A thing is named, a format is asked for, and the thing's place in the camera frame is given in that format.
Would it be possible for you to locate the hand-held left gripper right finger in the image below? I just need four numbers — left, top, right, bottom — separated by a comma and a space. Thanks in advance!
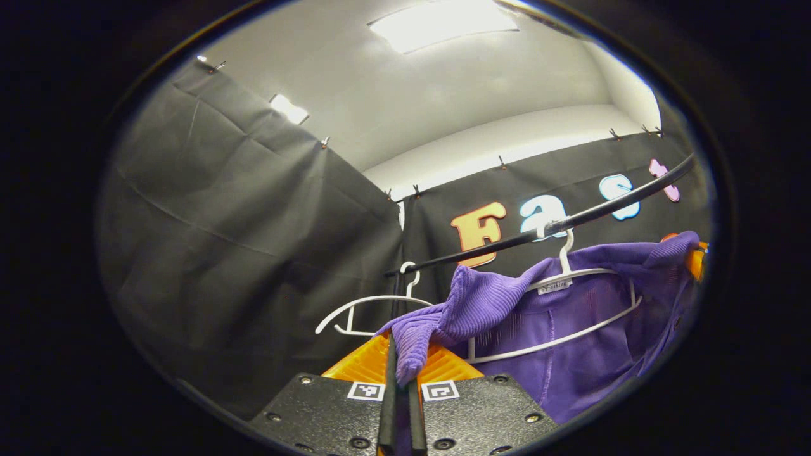
405, 345, 562, 456

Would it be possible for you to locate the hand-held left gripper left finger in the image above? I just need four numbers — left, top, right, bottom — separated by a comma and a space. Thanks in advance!
249, 331, 400, 456

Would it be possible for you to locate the white hanger with label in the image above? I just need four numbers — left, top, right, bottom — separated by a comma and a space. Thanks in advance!
466, 228, 644, 365

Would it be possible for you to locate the purple corduroy shirt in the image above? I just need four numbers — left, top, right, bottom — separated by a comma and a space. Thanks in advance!
374, 231, 701, 425

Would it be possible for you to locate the white plastic hanger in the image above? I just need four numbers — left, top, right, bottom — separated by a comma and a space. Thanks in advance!
315, 261, 435, 338

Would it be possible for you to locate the black clothes rack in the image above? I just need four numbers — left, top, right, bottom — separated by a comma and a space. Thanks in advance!
383, 153, 697, 317

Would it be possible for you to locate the small ceiling light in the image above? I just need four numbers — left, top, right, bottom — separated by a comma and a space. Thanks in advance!
269, 93, 310, 126

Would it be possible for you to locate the large ceiling light panel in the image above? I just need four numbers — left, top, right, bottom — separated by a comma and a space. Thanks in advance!
367, 0, 520, 55

